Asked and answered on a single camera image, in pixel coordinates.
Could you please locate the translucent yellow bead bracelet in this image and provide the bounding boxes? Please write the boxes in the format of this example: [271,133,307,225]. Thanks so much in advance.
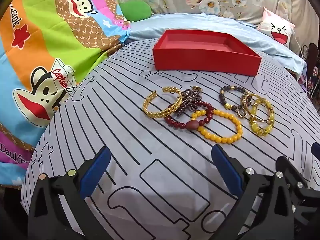
[249,97,275,137]

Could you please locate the red cardboard box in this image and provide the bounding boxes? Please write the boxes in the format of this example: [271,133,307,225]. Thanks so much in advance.
[152,29,262,76]

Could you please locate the white cable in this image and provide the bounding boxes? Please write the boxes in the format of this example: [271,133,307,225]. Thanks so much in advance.
[285,5,304,58]

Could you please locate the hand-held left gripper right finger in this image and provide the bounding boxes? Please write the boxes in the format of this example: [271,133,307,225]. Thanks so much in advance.
[211,144,295,240]

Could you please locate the thin gold bangle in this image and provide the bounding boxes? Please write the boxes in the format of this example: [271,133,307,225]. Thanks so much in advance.
[240,93,260,118]

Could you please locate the colourful cartoon monkey blanket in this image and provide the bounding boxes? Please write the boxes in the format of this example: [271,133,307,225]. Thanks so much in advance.
[0,0,132,185]

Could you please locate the dark purple bead bracelet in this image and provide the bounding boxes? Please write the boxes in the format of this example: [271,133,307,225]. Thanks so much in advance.
[175,88,204,117]

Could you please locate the beige curtain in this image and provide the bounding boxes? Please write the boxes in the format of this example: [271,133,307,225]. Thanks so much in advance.
[290,0,318,49]

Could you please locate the black bead bracelet gold charms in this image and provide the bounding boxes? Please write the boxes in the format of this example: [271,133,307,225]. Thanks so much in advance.
[219,85,244,112]

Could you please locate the dark red bead bracelet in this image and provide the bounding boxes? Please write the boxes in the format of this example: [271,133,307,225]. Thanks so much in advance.
[164,101,215,130]

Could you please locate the green pillow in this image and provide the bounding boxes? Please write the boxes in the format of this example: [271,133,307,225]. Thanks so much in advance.
[119,0,152,22]

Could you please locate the pink laughing face cushion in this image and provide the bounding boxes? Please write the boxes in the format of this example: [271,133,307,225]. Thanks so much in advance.
[257,7,295,47]

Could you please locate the gold cuff bangle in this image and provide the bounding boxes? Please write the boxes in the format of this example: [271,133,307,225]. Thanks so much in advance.
[143,86,184,117]

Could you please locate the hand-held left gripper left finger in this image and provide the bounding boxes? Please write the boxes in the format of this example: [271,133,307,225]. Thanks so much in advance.
[28,146,112,240]

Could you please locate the black iron scrollwork frame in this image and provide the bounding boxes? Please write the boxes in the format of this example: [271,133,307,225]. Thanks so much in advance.
[301,42,319,64]

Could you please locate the light blue pillow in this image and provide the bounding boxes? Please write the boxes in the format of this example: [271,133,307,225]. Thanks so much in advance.
[125,12,307,74]

